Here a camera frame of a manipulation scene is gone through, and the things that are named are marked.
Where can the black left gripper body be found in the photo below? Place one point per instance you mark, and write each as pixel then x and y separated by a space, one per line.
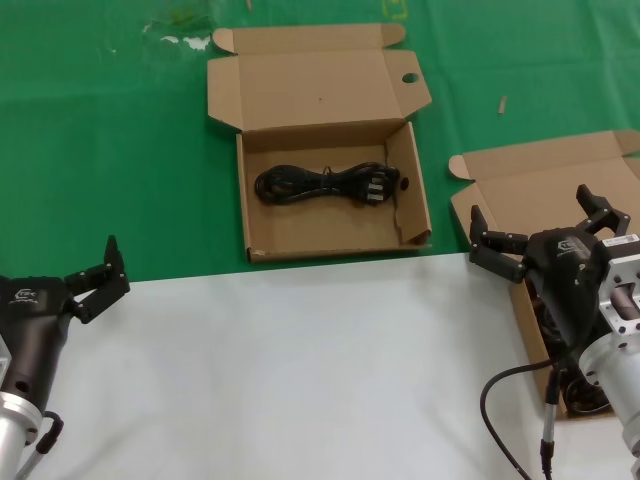
pixel 30 325

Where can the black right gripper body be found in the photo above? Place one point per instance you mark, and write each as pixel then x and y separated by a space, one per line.
pixel 562 272

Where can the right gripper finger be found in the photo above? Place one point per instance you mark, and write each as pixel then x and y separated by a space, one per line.
pixel 496 253
pixel 609 216

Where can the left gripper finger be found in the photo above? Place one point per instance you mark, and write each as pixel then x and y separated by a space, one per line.
pixel 107 282

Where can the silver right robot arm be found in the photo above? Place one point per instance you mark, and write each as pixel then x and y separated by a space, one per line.
pixel 619 382

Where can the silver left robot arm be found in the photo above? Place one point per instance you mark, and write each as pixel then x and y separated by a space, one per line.
pixel 12 435

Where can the cardboard box with round holes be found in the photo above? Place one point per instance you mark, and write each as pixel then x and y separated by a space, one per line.
pixel 320 90

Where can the green table cloth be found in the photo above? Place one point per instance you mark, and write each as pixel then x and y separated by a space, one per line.
pixel 100 150

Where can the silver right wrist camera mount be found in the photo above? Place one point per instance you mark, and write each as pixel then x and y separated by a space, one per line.
pixel 624 286

